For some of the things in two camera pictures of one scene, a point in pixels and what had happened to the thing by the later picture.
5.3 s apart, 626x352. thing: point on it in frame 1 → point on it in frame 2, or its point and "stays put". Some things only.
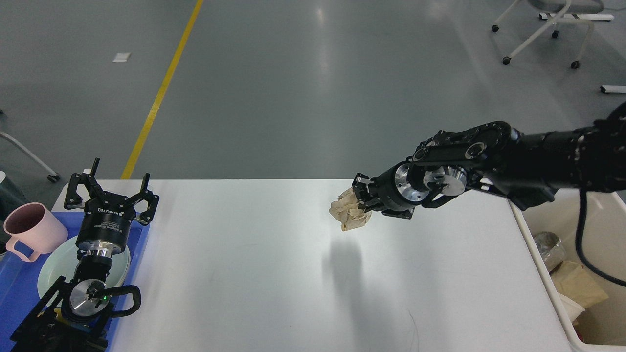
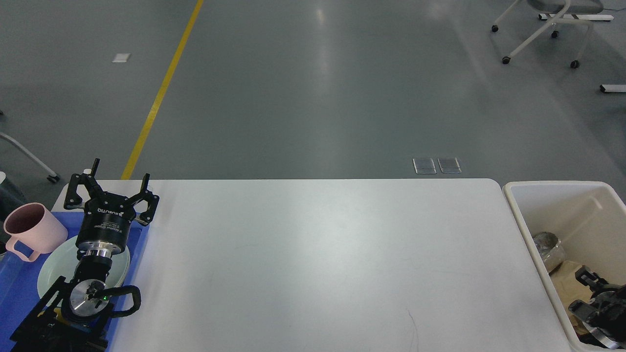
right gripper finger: [371, 204] → [583, 311]
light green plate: [60, 259] stays put
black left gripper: [103, 229] stays put
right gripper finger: [360, 186] → [595, 282]
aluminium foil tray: [551, 249] stays put
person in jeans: [11, 199] stays put
